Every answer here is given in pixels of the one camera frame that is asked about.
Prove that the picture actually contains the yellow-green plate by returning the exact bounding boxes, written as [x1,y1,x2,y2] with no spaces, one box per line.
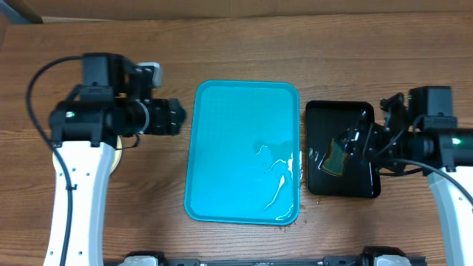
[52,137,123,174]

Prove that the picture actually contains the yellow green scrub sponge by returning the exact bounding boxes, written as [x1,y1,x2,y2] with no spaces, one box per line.
[321,138,349,177]

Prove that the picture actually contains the teal plastic tray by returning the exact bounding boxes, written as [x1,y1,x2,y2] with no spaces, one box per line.
[184,80,302,226]

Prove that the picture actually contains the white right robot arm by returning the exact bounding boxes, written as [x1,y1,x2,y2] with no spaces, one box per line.
[325,86,472,265]

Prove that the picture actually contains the black water tray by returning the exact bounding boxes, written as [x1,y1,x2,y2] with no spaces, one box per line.
[305,100,381,198]

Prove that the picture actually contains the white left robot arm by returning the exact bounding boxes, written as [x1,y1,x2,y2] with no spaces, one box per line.
[44,98,186,265]

